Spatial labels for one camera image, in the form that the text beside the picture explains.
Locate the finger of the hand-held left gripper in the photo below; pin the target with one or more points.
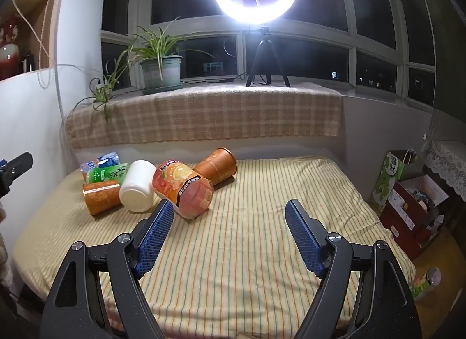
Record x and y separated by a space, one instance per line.
16 165

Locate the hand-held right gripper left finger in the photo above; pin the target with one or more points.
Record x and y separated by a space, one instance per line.
155 234

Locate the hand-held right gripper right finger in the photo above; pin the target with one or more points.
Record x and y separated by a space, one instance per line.
303 234

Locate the white plastic cup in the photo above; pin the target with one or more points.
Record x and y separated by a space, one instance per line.
137 186

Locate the short orange paper cup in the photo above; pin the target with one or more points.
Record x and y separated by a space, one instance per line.
102 197

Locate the tall orange paper cup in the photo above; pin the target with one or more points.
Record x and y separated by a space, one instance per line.
216 167

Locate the striped bed sheet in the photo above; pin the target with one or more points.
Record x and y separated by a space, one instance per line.
236 269

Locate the green label drink carton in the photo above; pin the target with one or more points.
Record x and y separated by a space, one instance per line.
107 173

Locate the blue label drink carton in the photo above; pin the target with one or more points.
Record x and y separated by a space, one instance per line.
103 160

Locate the green cardboard box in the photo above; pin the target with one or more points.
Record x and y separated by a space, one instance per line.
388 182

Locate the red cardboard box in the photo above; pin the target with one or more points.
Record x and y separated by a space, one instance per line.
411 215

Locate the red vase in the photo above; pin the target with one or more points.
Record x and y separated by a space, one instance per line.
9 51

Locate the plastic drink bottle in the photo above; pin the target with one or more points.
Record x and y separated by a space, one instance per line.
426 282

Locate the plaid cloth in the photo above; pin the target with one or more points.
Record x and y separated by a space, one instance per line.
218 113

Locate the wooden shelf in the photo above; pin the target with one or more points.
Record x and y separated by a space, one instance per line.
40 14

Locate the white lace cloth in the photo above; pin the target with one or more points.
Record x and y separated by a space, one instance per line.
447 164

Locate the potted spider plant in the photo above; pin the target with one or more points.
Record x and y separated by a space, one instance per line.
160 67

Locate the black tripod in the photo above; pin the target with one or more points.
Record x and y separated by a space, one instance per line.
267 56

